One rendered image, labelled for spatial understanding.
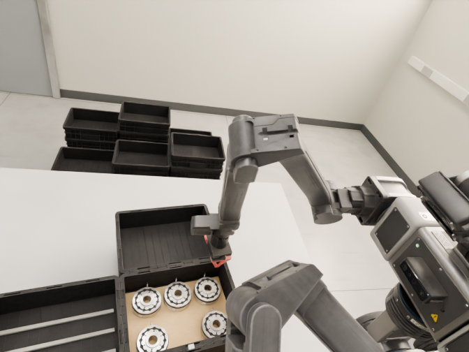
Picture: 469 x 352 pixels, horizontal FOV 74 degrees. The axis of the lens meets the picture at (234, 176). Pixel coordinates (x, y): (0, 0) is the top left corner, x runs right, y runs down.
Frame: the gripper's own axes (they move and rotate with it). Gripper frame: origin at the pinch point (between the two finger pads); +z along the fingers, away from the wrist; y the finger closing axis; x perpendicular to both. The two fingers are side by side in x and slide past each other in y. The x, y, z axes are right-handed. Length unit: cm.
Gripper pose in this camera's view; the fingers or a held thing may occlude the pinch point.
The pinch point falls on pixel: (214, 258)
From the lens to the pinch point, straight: 112.0
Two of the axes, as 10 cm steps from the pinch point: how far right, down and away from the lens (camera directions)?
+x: 9.3, -0.6, 3.5
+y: 3.0, 6.6, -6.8
